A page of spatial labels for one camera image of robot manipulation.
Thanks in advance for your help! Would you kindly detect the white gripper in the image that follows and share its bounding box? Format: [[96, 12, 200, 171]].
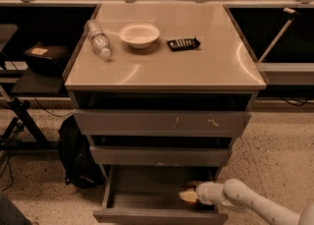
[[179, 181, 212, 205]]

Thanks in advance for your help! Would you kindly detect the red apple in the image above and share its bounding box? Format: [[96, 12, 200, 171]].
[[183, 189, 198, 204]]

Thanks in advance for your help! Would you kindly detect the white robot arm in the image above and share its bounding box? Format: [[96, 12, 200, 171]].
[[179, 179, 314, 225]]

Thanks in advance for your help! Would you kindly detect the grey open bottom drawer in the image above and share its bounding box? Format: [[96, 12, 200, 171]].
[[93, 165, 228, 225]]

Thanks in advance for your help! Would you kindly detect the grey middle drawer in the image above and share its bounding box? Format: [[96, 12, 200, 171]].
[[90, 145, 230, 167]]

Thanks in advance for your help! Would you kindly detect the grey top drawer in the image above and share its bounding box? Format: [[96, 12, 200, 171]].
[[74, 109, 251, 138]]

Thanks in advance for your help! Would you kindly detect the grey drawer cabinet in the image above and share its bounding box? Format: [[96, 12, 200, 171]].
[[62, 1, 270, 112]]

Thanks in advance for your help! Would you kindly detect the black backpack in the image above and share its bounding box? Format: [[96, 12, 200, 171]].
[[57, 115, 105, 189]]

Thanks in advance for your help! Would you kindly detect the black snack bar wrapper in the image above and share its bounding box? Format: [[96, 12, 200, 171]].
[[167, 37, 201, 51]]

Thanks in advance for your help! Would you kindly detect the white bowl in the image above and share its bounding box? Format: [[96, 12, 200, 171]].
[[119, 23, 160, 49]]

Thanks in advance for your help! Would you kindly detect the clear plastic water bottle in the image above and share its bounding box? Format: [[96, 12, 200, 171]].
[[85, 20, 111, 61]]

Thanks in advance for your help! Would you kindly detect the black box with label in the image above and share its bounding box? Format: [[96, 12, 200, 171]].
[[24, 43, 71, 78]]

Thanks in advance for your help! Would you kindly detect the white-tipped stick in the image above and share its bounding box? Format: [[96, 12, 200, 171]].
[[258, 7, 298, 63]]

